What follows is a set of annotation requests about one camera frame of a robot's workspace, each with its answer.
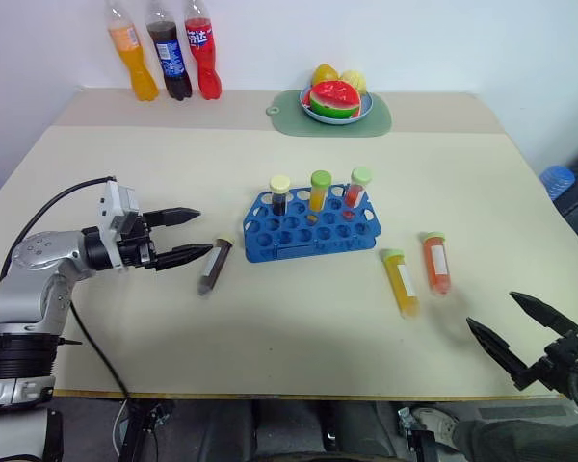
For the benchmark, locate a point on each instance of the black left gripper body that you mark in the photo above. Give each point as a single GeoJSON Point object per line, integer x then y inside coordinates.
{"type": "Point", "coordinates": [136, 243]}

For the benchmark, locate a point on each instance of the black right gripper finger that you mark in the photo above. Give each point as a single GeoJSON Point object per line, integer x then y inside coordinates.
{"type": "Point", "coordinates": [544, 313]}
{"type": "Point", "coordinates": [493, 345]}

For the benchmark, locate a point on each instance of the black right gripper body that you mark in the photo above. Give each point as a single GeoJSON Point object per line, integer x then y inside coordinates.
{"type": "Point", "coordinates": [556, 363]}

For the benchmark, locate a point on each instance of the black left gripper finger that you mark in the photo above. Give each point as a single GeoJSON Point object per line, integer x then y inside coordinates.
{"type": "Point", "coordinates": [183, 254]}
{"type": "Point", "coordinates": [173, 216]}

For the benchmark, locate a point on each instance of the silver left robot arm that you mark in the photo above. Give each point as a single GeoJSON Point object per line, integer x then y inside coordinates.
{"type": "Point", "coordinates": [34, 284]}

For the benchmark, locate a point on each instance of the dark brown tube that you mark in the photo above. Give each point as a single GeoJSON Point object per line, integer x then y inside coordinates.
{"type": "Point", "coordinates": [214, 267]}

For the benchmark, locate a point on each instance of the orange tube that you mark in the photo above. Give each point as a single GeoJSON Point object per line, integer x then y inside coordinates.
{"type": "Point", "coordinates": [436, 264]}

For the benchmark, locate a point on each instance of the dark liquid tube yellow cap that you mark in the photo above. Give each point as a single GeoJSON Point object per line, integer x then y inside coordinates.
{"type": "Point", "coordinates": [280, 195]}

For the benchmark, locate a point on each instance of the blue test tube rack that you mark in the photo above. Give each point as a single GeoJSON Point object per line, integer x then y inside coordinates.
{"type": "Point", "coordinates": [313, 226]}

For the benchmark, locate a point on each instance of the yellow liquid tube green cap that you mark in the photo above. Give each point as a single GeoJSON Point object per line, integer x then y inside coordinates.
{"type": "Point", "coordinates": [318, 190]}

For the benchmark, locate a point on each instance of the red liquid tube green cap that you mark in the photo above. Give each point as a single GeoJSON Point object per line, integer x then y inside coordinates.
{"type": "Point", "coordinates": [356, 187]}

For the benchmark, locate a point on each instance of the white sneaker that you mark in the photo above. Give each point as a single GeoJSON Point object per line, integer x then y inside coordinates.
{"type": "Point", "coordinates": [433, 423]}

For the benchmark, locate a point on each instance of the blue plastic stool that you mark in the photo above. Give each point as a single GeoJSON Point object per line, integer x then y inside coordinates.
{"type": "Point", "coordinates": [558, 180]}

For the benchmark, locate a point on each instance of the cola bottle blue label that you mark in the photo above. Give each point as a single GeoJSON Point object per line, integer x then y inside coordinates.
{"type": "Point", "coordinates": [168, 53]}

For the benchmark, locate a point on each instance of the orange soda bottle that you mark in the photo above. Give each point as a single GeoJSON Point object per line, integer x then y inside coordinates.
{"type": "Point", "coordinates": [132, 53]}

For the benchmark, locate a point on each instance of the red soda bottle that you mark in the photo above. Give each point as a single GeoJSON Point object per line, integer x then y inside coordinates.
{"type": "Point", "coordinates": [203, 50]}

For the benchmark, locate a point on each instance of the toy watermelon slice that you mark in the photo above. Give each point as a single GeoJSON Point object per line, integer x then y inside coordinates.
{"type": "Point", "coordinates": [334, 98]}

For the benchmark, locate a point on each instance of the green placemat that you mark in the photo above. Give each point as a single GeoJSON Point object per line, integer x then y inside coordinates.
{"type": "Point", "coordinates": [375, 122]}

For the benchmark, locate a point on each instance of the pale yellow toy fruit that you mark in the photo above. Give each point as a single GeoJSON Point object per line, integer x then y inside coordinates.
{"type": "Point", "coordinates": [355, 80]}

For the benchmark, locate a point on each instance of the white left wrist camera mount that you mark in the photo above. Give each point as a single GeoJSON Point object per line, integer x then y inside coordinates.
{"type": "Point", "coordinates": [115, 206]}

